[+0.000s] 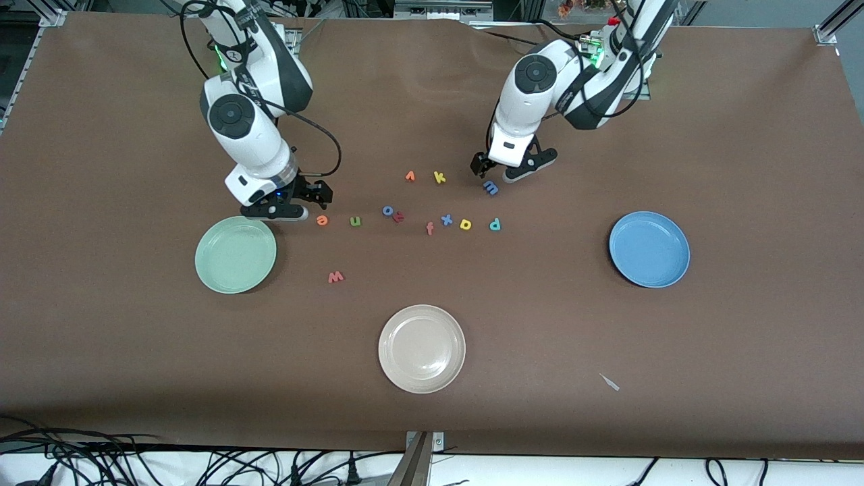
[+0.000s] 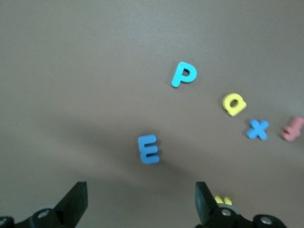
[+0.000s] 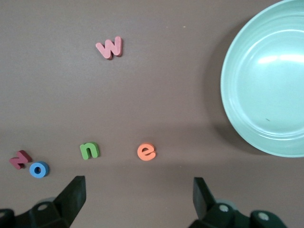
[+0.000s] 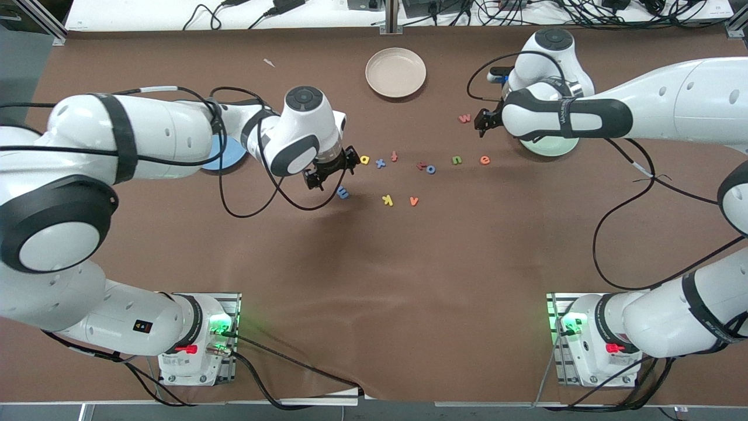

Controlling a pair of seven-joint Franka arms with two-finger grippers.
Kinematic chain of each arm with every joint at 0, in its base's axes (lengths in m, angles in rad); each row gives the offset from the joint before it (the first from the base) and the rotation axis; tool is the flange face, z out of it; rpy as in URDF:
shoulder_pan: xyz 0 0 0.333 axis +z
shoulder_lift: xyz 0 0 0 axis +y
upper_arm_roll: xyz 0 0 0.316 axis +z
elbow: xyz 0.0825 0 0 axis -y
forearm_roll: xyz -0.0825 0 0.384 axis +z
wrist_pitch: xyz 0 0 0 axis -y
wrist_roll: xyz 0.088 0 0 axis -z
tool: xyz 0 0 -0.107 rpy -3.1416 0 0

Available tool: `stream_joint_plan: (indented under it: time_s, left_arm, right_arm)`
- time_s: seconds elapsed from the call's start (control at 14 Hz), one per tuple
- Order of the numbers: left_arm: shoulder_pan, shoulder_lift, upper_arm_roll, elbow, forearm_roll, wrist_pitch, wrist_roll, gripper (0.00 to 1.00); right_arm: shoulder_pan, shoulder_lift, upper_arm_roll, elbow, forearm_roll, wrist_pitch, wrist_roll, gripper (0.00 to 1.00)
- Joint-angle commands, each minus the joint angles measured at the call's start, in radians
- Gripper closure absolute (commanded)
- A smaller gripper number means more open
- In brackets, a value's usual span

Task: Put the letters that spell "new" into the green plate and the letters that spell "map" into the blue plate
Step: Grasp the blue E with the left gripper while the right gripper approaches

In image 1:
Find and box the silver table edge bracket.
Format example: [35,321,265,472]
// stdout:
[405,431,445,452]

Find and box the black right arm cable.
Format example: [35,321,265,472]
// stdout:
[179,0,343,180]

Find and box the blue plate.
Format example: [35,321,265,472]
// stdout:
[608,211,691,289]

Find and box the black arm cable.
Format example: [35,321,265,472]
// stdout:
[486,0,669,156]
[179,0,343,180]

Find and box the green plate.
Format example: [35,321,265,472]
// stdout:
[194,215,277,295]

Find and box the aluminium frame profile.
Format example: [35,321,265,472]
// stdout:
[813,0,853,45]
[0,9,69,132]

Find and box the black base cable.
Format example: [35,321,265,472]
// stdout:
[472,29,541,48]

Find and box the beige plate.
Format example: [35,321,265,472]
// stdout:
[378,304,467,394]

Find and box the grey metal box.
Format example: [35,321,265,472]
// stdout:
[394,0,493,20]

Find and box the grey camera pole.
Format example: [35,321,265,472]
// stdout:
[388,432,433,486]

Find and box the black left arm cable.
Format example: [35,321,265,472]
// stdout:
[486,0,669,156]

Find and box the tangle of black cables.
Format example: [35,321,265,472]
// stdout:
[0,415,406,486]

